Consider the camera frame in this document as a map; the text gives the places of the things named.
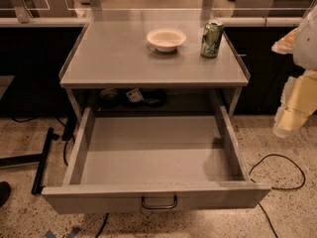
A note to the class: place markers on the grey cabinet counter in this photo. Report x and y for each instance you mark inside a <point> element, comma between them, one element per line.
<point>113,52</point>

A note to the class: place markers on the blue tape on floor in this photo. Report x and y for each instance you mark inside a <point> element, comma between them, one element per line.
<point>72,233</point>

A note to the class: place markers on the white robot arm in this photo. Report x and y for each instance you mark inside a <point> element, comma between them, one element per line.
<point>305,43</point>

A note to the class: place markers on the black drawer handle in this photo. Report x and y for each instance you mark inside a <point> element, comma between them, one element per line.
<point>159,203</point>

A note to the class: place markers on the black bag with white label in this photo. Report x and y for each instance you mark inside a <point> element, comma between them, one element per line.
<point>136,97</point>

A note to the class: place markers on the white paper bowl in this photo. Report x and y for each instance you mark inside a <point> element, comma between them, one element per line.
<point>166,40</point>

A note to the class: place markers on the grey open top drawer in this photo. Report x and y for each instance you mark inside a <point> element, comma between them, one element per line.
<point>117,160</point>

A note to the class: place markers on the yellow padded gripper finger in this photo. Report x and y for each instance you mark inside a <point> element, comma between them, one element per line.
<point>285,45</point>
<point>297,103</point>

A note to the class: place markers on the green soda can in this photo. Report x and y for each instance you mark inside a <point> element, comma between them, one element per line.
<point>211,39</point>

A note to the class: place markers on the black shoe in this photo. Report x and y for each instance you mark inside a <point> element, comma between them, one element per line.
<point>5,190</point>

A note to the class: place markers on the black metal stand base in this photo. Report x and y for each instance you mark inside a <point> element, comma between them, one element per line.
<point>40,159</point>

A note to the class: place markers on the dark round object under counter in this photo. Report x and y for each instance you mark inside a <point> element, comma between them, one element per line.
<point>108,97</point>

